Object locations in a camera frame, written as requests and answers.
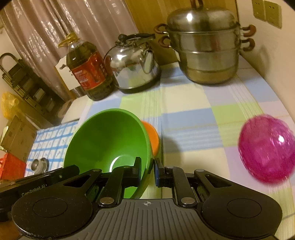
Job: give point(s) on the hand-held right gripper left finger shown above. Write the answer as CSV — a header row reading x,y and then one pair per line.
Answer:
x,y
137,170

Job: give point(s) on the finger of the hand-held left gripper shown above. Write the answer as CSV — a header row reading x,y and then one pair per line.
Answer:
x,y
66,173

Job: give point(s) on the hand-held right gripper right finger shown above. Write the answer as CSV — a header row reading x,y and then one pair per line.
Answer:
x,y
157,173

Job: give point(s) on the orange plastic bowl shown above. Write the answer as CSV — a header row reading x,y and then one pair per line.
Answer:
x,y
152,138

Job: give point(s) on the small green plastic bowl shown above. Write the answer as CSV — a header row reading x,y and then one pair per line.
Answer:
x,y
103,138

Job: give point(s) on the pink glass plate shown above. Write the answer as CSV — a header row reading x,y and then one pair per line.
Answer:
x,y
265,150

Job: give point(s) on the round metal object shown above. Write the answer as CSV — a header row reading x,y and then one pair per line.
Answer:
x,y
39,165

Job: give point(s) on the red paper bag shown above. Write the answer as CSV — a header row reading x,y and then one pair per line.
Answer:
x,y
11,166

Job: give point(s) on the blue white checkered cloth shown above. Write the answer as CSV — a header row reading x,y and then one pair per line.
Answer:
x,y
50,138

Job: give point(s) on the cardboard box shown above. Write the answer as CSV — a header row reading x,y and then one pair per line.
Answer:
x,y
18,136

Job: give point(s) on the pastel checkered tablecloth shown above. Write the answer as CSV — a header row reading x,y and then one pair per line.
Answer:
x,y
196,110

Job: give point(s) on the yellow plastic bag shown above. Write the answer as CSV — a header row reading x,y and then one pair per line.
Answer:
x,y
10,103

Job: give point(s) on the dark storage rack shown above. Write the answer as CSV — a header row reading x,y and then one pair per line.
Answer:
x,y
30,87

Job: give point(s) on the white chair back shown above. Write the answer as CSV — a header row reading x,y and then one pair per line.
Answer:
x,y
63,78

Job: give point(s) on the stainless steel kettle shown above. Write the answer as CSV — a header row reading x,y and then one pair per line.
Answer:
x,y
129,69

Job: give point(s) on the cooking oil bottle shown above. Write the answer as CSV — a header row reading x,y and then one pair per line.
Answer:
x,y
89,69

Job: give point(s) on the stainless steel steamer pot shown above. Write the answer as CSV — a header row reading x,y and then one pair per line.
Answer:
x,y
207,60

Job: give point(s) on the sheer patterned curtain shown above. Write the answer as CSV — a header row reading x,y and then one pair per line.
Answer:
x,y
46,27

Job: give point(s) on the wooden board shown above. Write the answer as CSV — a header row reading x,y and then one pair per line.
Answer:
x,y
147,18

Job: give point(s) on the wall sockets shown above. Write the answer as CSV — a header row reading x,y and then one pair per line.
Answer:
x,y
273,13

